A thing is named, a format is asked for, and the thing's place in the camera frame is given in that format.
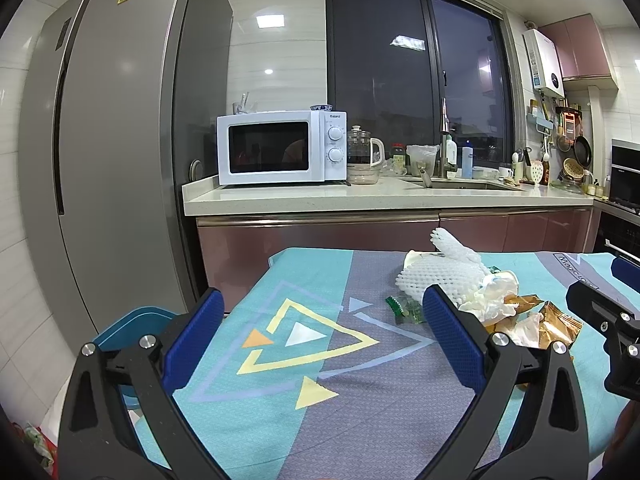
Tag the floor clutter bags basket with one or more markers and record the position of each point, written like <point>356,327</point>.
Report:
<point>43,450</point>

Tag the white soap bottle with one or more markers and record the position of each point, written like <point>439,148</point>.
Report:
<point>451,152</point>

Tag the blue white bottle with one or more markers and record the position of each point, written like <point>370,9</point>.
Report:
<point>467,161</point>

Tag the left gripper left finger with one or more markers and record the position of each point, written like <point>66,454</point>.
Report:
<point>120,419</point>

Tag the black frying pan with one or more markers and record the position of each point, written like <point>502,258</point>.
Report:
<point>582,148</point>

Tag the white tissue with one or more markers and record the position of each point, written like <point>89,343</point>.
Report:
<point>489,304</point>

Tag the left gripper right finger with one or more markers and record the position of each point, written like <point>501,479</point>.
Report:
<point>549,438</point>

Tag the grey refrigerator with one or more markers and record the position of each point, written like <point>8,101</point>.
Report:
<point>118,114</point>

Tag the blue trash bin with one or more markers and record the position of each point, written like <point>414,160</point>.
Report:
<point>129,330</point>

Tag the built-in black oven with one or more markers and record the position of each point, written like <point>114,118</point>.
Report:
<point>619,212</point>

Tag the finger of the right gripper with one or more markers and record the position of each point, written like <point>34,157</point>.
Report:
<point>626,271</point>
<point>620,330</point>

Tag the kitchen counter with cabinets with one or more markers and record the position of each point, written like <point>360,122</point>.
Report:
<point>241,228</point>

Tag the clear plastic container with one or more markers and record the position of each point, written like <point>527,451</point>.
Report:
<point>422,158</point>

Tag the green clear candy wrapper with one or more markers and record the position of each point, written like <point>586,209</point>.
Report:
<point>405,310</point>

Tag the glass kettle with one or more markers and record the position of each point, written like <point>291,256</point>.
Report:
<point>365,157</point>

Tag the dark window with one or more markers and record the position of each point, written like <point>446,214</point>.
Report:
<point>399,68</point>

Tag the white microwave oven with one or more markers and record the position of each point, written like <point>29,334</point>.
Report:
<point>282,147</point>

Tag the pink wall cabinet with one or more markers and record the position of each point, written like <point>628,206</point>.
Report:
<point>582,54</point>

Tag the steel sink faucet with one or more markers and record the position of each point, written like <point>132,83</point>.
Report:
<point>445,165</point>

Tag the gold snack wrapper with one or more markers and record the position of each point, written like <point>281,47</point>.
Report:
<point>537,323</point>

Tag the patterned teal tablecloth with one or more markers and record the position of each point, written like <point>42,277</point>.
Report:
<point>311,377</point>

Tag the white water heater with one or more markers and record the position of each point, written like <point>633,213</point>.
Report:
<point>544,64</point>

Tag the white foam fruit net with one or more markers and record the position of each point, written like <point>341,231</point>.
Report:
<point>455,268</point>

